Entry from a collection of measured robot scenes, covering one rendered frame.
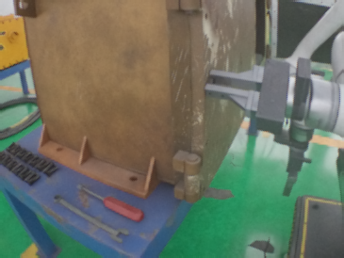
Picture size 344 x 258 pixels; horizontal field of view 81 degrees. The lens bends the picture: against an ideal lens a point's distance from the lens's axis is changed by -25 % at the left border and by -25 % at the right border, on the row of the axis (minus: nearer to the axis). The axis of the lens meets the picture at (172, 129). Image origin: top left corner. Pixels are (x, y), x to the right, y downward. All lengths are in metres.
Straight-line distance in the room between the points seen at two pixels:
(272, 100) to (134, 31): 0.31
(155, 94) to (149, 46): 0.11
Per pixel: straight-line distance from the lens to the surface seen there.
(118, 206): 0.62
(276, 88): 0.44
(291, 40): 1.97
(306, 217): 1.12
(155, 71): 0.54
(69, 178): 0.79
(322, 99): 0.42
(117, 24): 0.58
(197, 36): 0.45
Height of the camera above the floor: 1.10
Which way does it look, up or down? 29 degrees down
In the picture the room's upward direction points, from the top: 3 degrees counter-clockwise
